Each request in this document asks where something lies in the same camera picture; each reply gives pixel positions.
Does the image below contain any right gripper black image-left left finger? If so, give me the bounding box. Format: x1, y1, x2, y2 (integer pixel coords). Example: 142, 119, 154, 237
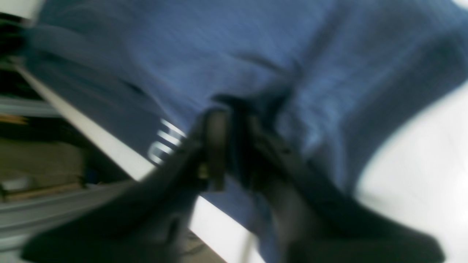
22, 109, 229, 263

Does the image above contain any right gripper black image-left right finger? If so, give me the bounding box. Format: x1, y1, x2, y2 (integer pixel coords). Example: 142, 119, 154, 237
234, 110, 445, 263

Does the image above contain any dark blue T-shirt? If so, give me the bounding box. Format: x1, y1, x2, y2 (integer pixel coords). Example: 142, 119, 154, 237
23, 0, 467, 263

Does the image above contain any aluminium frame rail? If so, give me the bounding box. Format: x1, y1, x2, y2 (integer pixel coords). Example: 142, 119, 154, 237
0, 181, 135, 253

